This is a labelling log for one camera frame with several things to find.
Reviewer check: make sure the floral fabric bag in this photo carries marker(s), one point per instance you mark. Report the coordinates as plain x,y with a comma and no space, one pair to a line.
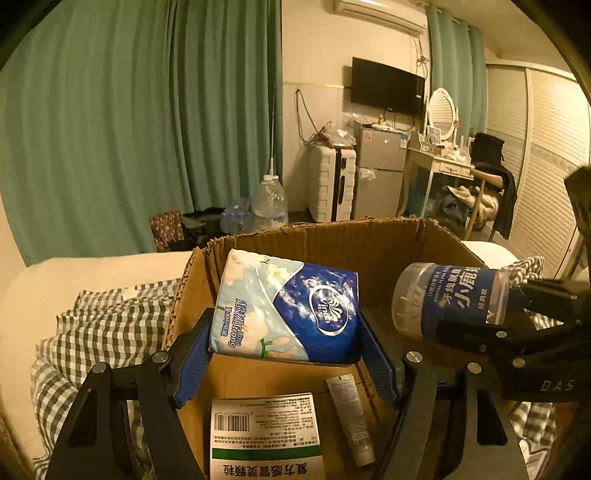
166,228

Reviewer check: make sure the white curtain wand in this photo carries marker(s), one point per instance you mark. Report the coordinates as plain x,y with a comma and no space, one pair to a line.
273,134

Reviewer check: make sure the large clear water bottle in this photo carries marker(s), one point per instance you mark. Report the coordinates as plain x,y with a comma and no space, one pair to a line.
270,203

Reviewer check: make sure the white vanity table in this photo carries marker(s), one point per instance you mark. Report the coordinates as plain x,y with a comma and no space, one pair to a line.
443,164

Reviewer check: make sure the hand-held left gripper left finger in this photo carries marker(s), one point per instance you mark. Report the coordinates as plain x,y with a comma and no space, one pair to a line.
191,369

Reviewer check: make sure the green curtain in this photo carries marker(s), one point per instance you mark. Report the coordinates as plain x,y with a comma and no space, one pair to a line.
92,115
226,101
455,50

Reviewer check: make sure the small clear water bottle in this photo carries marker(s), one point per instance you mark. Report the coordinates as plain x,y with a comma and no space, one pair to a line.
238,217

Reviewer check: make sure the clear jar with blue label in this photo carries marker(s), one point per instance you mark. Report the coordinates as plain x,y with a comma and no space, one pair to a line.
443,295

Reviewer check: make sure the pile of clothes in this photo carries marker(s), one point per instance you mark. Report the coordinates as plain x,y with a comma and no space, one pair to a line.
461,198

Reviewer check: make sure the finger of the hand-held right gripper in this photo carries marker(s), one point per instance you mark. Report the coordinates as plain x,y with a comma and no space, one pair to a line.
466,334
549,300

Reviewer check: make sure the white cream tube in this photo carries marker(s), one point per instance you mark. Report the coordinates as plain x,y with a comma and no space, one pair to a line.
351,420

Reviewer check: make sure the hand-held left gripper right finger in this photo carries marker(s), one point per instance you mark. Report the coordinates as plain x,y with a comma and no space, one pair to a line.
381,364

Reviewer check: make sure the small photo frame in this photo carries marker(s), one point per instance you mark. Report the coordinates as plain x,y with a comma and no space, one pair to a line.
433,134

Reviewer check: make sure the silver mini fridge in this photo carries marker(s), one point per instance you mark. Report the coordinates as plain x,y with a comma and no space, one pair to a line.
381,175

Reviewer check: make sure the white green medicine box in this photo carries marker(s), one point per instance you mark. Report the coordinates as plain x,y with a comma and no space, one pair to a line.
263,429

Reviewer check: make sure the clear plastic bag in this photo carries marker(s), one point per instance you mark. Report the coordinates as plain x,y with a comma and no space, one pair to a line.
339,134

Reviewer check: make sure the blue white tissue pack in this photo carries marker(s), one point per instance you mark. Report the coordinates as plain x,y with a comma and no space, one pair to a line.
277,300

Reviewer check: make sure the white bed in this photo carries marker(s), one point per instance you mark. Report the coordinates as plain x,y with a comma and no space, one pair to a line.
55,286

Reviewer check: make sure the white air conditioner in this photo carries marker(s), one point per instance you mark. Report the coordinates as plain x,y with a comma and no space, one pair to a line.
383,14

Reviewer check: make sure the white louvered wardrobe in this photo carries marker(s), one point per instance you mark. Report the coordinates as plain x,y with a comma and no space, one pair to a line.
540,152

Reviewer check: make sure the black cloth item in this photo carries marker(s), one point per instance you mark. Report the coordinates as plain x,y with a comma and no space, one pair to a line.
203,224

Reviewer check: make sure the white oval mirror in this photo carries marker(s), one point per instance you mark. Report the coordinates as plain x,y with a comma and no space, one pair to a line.
442,108

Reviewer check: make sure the grey white checkered blanket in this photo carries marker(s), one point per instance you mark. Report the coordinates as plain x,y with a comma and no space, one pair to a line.
92,332

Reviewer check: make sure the brown cardboard box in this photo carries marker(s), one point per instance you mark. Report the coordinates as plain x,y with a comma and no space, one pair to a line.
323,240

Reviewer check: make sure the wooden chair with clothes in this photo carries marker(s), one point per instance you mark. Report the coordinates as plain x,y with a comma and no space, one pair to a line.
487,147

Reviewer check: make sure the black wall television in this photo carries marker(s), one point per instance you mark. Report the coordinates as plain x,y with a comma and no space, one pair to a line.
388,85

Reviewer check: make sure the white suitcase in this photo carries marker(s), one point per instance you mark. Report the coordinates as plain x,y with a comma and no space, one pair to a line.
325,184

